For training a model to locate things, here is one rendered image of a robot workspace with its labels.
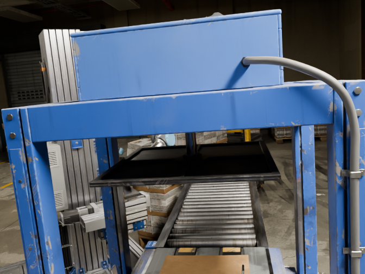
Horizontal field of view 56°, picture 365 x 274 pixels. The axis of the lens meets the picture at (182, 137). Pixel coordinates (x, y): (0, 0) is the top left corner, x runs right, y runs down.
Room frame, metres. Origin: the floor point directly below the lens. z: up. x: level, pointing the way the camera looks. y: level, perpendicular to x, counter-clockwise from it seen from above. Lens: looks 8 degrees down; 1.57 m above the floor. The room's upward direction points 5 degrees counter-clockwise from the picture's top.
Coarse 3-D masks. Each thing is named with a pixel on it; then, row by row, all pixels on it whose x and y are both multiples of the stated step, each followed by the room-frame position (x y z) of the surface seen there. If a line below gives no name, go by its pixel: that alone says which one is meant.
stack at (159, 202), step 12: (168, 192) 3.13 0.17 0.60; (180, 192) 3.31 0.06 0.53; (156, 204) 3.13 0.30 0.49; (168, 204) 3.11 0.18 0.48; (156, 216) 3.15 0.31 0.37; (168, 216) 3.11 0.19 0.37; (144, 228) 3.23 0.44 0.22; (156, 228) 3.16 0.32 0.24; (144, 240) 3.31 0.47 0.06; (156, 240) 3.15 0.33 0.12
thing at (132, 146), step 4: (136, 140) 3.33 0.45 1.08; (140, 140) 3.34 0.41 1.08; (144, 140) 3.35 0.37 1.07; (148, 140) 3.36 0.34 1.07; (128, 144) 3.23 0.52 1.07; (132, 144) 3.21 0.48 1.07; (136, 144) 3.19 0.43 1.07; (140, 144) 3.20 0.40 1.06; (128, 148) 3.23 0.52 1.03; (132, 148) 3.21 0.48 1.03; (136, 148) 3.18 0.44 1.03; (128, 152) 3.24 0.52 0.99; (132, 152) 3.21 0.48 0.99
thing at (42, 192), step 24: (24, 120) 0.95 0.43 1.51; (24, 144) 0.96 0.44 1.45; (24, 168) 0.95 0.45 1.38; (48, 168) 1.01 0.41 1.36; (24, 192) 0.95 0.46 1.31; (48, 192) 0.99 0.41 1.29; (24, 216) 0.96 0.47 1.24; (48, 216) 0.97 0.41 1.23; (24, 240) 0.96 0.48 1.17; (48, 240) 0.96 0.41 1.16; (48, 264) 0.95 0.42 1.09
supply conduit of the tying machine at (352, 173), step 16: (272, 64) 0.85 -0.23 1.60; (288, 64) 0.82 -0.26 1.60; (304, 64) 0.81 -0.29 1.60; (336, 80) 0.79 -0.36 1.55; (352, 112) 0.79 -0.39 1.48; (352, 128) 0.79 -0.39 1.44; (352, 144) 0.80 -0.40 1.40; (352, 160) 0.79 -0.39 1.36; (352, 176) 0.79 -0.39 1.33; (352, 192) 0.79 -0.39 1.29; (352, 208) 0.79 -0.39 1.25; (352, 224) 0.79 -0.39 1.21; (352, 240) 0.79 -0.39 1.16; (352, 256) 0.79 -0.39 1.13; (352, 272) 0.80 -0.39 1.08
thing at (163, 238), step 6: (186, 186) 2.59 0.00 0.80; (186, 192) 2.44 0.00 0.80; (180, 198) 2.31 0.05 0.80; (180, 204) 2.19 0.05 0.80; (174, 210) 2.09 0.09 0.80; (174, 216) 1.99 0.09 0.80; (168, 222) 1.90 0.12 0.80; (174, 222) 1.90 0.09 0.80; (168, 228) 1.82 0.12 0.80; (162, 234) 1.75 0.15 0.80; (168, 234) 1.74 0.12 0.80; (162, 240) 1.67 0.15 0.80; (156, 246) 1.61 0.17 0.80; (162, 246) 1.61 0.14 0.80
